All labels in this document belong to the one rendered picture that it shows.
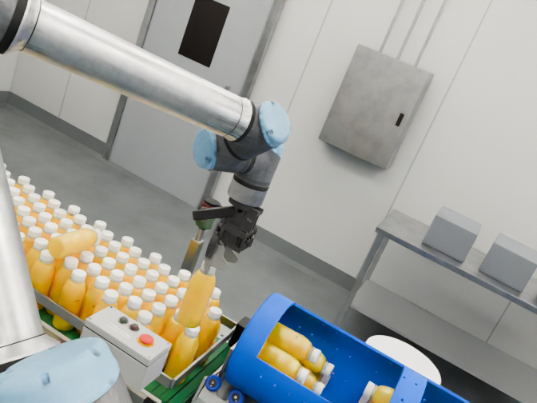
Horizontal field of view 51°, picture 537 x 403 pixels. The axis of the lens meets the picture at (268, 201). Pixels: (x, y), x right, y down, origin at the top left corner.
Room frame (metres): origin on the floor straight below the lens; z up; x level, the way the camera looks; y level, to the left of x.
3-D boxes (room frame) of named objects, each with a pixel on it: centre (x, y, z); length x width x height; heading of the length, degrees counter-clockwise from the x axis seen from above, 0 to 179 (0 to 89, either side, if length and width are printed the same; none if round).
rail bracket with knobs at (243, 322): (1.63, -0.10, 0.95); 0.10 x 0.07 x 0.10; 164
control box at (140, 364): (1.20, 0.20, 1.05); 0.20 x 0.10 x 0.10; 74
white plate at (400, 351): (1.74, -0.64, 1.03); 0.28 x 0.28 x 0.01
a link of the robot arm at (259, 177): (1.29, 0.06, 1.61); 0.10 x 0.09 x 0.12; 135
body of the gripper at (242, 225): (1.29, 0.05, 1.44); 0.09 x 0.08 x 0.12; 73
